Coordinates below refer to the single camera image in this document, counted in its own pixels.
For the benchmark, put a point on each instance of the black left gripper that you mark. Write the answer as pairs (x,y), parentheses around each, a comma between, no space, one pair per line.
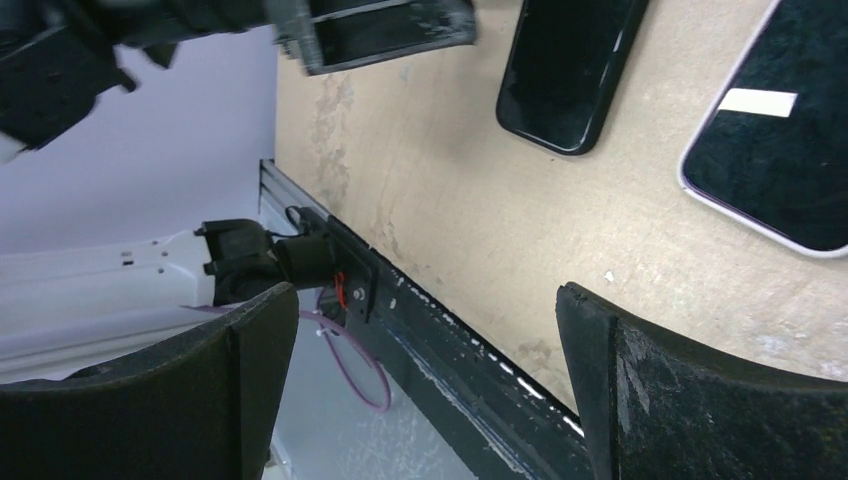
(58,57)

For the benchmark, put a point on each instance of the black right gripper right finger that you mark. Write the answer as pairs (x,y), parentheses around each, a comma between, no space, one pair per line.
(655,404)

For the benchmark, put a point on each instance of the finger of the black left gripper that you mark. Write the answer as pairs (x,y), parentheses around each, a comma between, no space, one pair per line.
(337,35)

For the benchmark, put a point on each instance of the purple phone black screen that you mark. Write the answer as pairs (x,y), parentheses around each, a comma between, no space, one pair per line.
(782,152)

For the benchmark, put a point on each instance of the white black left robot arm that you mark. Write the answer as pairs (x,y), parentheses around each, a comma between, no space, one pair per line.
(47,295)

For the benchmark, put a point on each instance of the white silicone phone case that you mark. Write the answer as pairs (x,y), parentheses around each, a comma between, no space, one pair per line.
(715,185)

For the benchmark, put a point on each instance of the aluminium frame rail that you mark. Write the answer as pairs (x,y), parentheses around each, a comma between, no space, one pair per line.
(277,191)

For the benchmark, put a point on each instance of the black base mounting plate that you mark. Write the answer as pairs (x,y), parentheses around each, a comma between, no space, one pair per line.
(501,423)

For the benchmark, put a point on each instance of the black phone case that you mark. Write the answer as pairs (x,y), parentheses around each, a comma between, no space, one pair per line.
(563,73)

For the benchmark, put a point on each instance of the black phone silver edge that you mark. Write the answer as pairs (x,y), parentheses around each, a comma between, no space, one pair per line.
(560,66)

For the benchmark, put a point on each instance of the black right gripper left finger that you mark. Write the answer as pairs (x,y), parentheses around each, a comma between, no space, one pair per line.
(199,405)

